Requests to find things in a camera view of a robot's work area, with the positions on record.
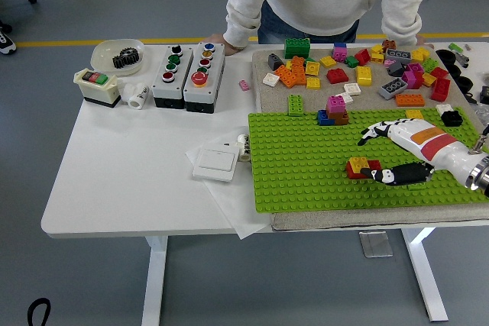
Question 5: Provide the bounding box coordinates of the person's right hand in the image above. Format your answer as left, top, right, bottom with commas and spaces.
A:
208, 33, 245, 56

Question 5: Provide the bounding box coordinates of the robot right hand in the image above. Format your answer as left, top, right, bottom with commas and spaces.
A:
357, 118, 489, 188

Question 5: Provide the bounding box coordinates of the person's left hand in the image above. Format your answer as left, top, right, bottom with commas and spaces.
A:
414, 34, 436, 50

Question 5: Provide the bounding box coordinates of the green studded baseplate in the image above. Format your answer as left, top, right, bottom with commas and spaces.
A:
248, 106, 489, 215

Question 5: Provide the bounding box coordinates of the lime two-by-two brick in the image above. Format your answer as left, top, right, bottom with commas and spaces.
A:
421, 57, 440, 74

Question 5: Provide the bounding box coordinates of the light grey brick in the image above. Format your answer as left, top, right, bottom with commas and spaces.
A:
385, 48, 413, 63
378, 77, 409, 101

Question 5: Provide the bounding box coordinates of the black brick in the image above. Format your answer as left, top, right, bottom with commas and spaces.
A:
441, 110, 465, 127

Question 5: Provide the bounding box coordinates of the orange two-by-four brick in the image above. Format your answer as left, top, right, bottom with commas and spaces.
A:
394, 93, 426, 108
274, 65, 300, 89
291, 65, 308, 86

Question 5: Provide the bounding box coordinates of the dark grey slope brick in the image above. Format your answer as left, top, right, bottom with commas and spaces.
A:
267, 53, 285, 72

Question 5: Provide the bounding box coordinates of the red two-by-four brick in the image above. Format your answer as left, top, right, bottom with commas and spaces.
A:
345, 160, 384, 180
431, 76, 452, 103

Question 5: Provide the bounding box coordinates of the large dark green brick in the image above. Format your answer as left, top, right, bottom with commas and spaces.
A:
283, 37, 312, 60

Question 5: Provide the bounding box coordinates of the black rubber wheel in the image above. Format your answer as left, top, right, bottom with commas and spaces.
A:
436, 49, 458, 66
445, 62, 464, 79
456, 76, 475, 94

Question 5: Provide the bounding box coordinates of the grey emergency-stop control box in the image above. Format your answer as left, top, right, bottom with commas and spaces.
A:
183, 42, 226, 115

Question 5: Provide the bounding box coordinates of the clear plastic bag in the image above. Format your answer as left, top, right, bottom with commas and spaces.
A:
465, 91, 489, 127

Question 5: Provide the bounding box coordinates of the grey four-button control box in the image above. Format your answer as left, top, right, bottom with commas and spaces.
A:
151, 44, 194, 109

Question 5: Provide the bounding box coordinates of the black gear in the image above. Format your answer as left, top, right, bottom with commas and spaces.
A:
112, 53, 131, 71
119, 47, 141, 66

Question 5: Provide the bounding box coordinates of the white printed cylinder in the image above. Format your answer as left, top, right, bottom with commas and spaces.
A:
128, 84, 151, 110
236, 134, 254, 164

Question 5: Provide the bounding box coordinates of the grey-brown mat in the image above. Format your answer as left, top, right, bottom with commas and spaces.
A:
251, 45, 489, 232

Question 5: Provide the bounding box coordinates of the white pipe fitting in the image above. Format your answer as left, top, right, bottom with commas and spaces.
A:
118, 82, 135, 105

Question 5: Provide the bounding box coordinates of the silver floor plate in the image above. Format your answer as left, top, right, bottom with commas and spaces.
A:
358, 230, 393, 259

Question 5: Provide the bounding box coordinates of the white plastic bowl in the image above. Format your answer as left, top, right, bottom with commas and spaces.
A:
90, 38, 147, 77

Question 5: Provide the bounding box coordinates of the white table leg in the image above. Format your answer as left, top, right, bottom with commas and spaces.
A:
400, 228, 450, 322
141, 236, 170, 326

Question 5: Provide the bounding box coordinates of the white paper sheet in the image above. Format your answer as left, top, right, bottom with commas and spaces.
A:
185, 125, 273, 242

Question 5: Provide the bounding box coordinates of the yellow floor tape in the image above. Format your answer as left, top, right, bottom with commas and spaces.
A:
15, 32, 489, 48

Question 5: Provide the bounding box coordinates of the black and white sneaker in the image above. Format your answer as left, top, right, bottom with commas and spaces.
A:
0, 22, 18, 55

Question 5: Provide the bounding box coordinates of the white wall switch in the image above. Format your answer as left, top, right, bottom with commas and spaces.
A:
192, 142, 238, 184

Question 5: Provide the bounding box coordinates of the cream red-green switch box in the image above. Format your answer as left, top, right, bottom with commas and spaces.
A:
73, 68, 122, 109

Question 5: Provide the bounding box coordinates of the black cable loop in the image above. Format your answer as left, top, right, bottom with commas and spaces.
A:
27, 297, 52, 326

